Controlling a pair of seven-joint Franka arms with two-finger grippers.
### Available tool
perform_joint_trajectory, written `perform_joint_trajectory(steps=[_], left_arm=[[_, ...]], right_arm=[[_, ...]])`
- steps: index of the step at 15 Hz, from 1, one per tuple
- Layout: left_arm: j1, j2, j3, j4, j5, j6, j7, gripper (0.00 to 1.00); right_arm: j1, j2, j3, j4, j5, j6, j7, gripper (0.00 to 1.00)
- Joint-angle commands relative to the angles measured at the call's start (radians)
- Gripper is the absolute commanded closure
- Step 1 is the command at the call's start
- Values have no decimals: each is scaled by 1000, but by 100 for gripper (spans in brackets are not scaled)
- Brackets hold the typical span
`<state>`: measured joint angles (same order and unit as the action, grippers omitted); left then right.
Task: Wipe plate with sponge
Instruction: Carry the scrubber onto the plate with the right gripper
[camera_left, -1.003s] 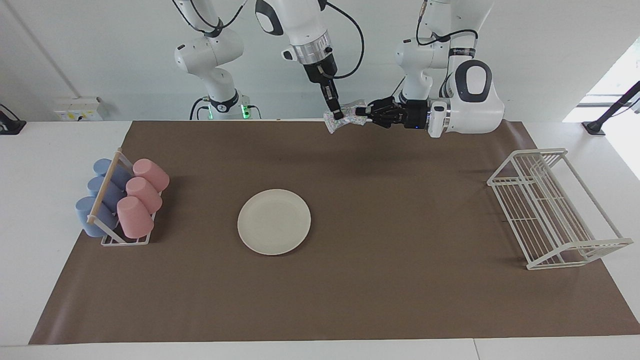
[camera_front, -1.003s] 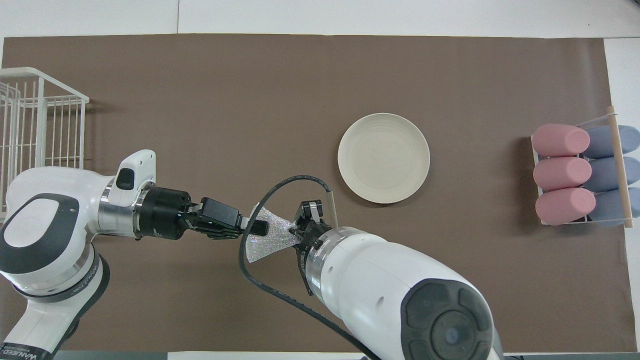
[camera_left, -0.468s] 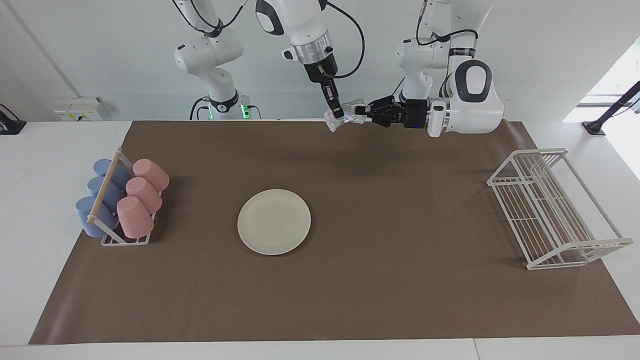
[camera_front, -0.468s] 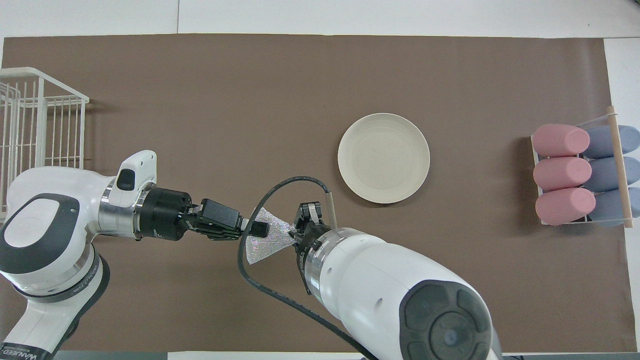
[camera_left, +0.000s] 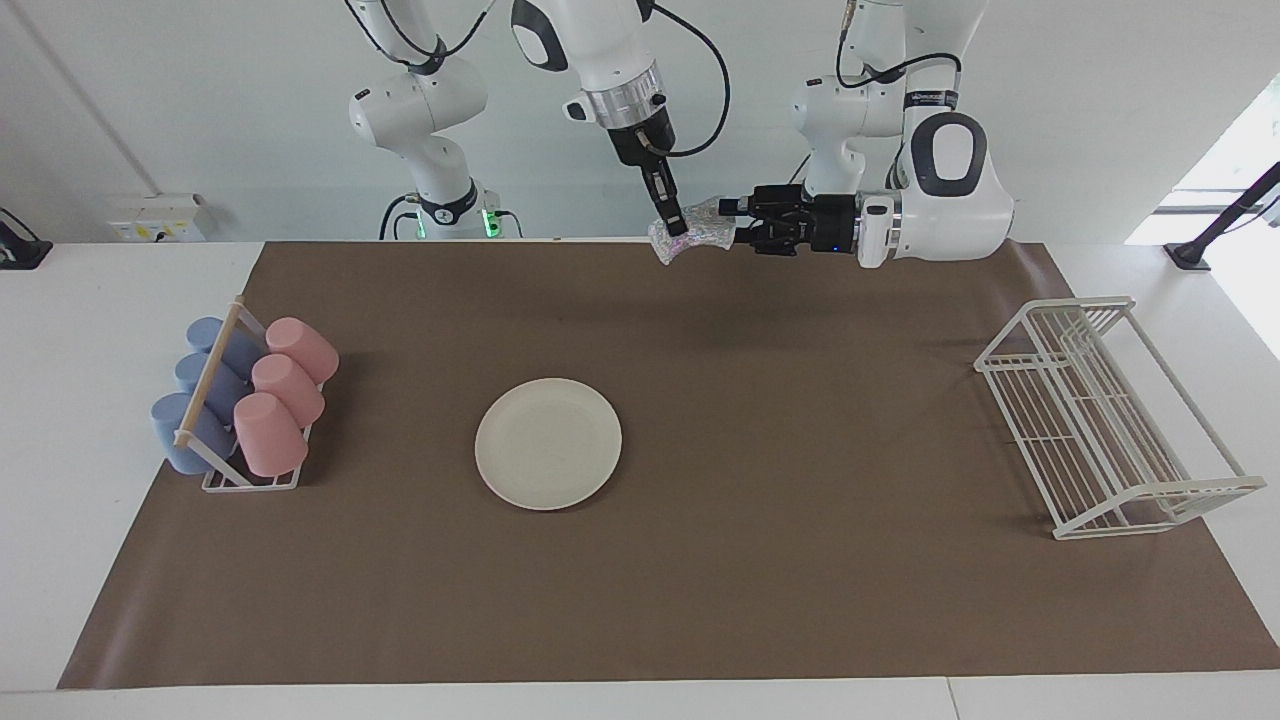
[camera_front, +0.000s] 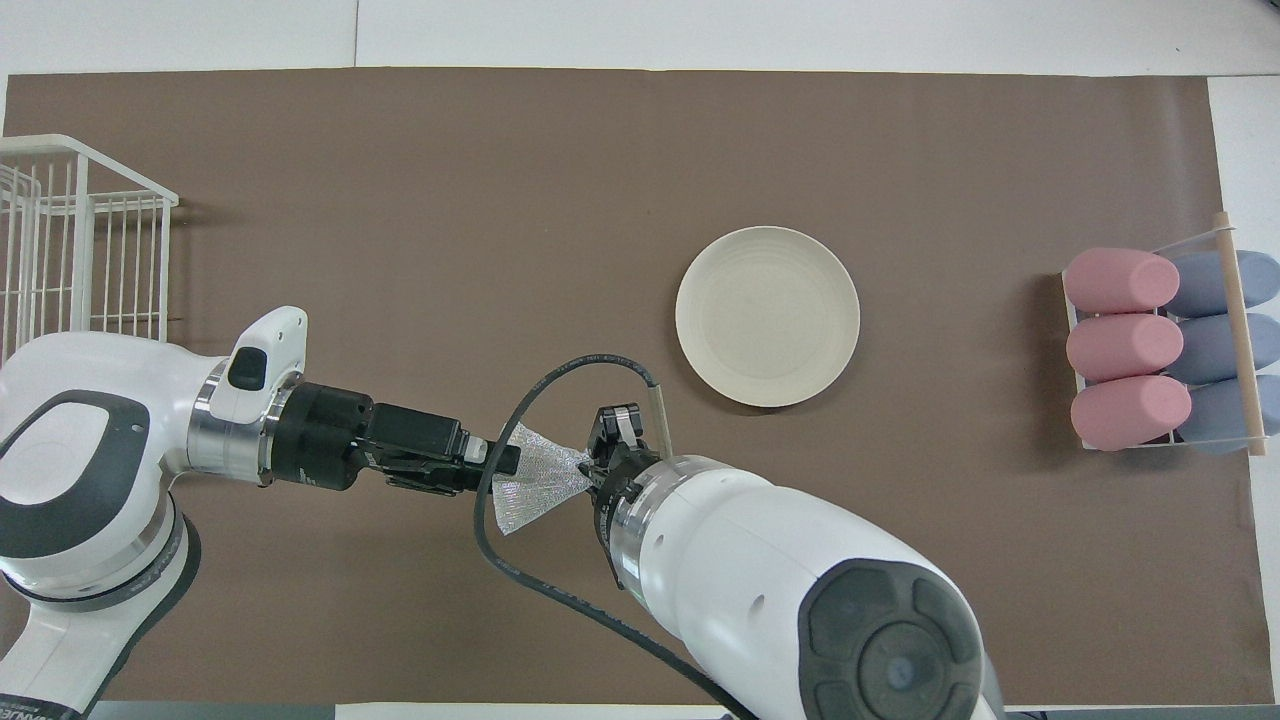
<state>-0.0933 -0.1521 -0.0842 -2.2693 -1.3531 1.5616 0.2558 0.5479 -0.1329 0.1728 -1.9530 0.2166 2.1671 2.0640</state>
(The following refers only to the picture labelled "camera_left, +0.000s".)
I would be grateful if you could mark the clear plastic wrapper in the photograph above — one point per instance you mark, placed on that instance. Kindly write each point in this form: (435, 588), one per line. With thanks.
(708, 228)

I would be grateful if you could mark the cream round plate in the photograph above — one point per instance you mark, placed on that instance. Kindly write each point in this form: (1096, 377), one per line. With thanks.
(548, 444)

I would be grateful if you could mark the brown table mat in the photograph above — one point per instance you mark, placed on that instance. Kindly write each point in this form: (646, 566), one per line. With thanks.
(750, 600)

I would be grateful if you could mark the cup holder rack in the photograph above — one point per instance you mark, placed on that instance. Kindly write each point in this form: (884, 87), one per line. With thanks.
(213, 370)

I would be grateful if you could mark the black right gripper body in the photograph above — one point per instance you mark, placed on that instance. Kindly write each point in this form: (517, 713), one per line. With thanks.
(640, 140)

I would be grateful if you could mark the white wall socket box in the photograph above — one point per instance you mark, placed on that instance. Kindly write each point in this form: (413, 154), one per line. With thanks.
(155, 220)

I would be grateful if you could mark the black angled stand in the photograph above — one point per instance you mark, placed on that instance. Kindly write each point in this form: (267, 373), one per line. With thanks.
(1215, 225)

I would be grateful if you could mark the pink plastic cup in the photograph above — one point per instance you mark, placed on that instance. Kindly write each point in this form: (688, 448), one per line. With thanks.
(300, 345)
(288, 388)
(268, 435)

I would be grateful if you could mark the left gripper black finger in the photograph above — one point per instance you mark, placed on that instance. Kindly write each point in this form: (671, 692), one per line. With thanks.
(746, 238)
(738, 206)

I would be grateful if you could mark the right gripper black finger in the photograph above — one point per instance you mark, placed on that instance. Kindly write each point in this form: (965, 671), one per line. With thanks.
(676, 215)

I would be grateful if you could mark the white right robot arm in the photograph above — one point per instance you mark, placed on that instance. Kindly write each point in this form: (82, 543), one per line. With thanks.
(600, 50)

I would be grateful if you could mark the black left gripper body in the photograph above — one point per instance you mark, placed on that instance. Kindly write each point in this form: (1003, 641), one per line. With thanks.
(805, 222)

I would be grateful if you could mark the blue plastic cup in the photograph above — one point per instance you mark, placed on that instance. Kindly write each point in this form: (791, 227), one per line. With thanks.
(170, 425)
(192, 372)
(205, 333)

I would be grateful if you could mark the black table clamp mount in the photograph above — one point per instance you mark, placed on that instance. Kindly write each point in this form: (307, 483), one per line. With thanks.
(20, 250)

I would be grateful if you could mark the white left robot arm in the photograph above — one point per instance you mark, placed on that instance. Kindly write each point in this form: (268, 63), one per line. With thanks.
(940, 200)

